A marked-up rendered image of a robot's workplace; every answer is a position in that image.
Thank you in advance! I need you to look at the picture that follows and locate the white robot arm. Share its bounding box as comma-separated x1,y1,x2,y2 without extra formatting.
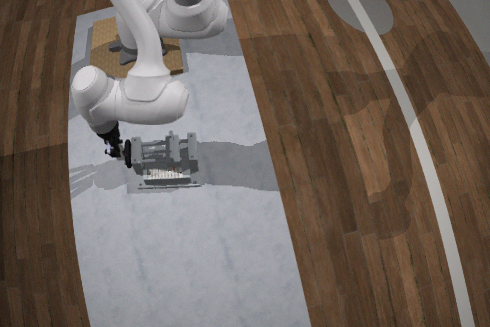
71,0,228,134

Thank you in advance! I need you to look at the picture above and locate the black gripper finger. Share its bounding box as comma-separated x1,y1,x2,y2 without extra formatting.
116,129,124,151
105,134,125,161

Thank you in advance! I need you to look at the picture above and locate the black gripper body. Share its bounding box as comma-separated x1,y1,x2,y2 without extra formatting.
96,121,119,145

